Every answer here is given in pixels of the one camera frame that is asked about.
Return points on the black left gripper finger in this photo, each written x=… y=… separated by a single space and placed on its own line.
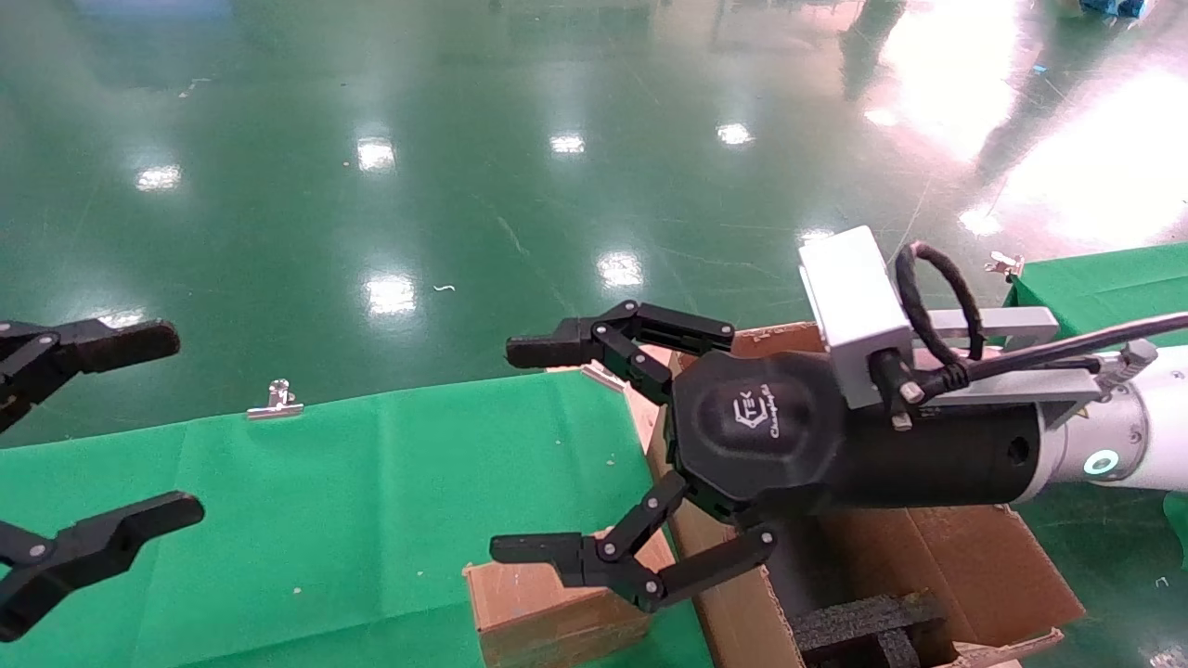
x=111 y=343
x=121 y=533

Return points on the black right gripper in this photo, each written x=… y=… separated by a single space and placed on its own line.
x=770 y=436

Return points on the small taped cardboard box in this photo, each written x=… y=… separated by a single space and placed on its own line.
x=548 y=612

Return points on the large open cardboard carton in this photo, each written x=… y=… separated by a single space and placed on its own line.
x=984 y=566

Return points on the silver binder clip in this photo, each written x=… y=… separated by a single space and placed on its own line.
x=275 y=404
x=1005 y=265
x=603 y=376

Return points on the green table cloth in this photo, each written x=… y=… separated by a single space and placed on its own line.
x=325 y=510
x=1104 y=278

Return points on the black notched foam block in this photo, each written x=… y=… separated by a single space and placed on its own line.
x=863 y=623

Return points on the light green fabric piece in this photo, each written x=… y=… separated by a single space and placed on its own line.
x=1179 y=529

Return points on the blue object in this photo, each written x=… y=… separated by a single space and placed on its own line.
x=1114 y=6

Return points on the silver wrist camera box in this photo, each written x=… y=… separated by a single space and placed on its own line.
x=854 y=297

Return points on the silver camera mounting bracket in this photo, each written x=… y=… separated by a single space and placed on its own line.
x=1007 y=323

